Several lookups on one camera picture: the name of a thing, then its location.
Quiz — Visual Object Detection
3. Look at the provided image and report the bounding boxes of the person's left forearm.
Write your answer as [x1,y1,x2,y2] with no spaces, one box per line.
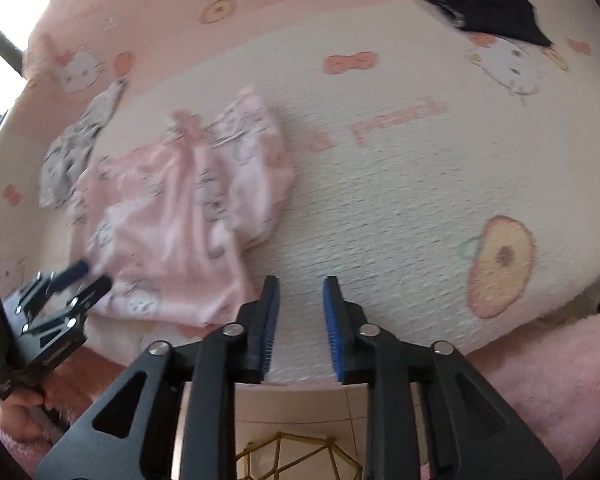
[0,346,128,468]

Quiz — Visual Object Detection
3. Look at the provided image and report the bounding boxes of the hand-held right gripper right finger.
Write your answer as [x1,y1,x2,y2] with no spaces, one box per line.
[322,276,563,480]

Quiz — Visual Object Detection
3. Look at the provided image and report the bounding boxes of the dark navy garment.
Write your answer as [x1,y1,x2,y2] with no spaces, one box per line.
[423,0,554,48]

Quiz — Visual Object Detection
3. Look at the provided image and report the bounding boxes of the pink cartoon-print bed sheet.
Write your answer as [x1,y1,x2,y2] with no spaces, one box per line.
[0,0,600,386]

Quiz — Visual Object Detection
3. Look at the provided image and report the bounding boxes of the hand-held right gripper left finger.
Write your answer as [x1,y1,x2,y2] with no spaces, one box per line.
[36,275,281,480]

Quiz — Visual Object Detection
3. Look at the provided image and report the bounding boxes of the person's left hand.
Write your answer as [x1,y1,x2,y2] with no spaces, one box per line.
[0,360,78,442]

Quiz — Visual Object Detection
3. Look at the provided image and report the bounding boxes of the pink printed pants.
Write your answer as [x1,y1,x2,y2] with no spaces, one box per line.
[69,86,297,327]

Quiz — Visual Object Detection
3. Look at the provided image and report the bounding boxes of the gold wire basket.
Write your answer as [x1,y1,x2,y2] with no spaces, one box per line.
[234,430,370,480]

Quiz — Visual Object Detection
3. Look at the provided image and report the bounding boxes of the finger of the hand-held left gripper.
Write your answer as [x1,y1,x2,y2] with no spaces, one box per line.
[55,274,114,322]
[30,258,92,295]

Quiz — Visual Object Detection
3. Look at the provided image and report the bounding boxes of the person's pink fleece clothing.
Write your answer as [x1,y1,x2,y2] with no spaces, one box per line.
[467,310,600,480]

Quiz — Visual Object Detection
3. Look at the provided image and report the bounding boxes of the white printed garment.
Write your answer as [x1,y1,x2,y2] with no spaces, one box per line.
[38,77,132,209]

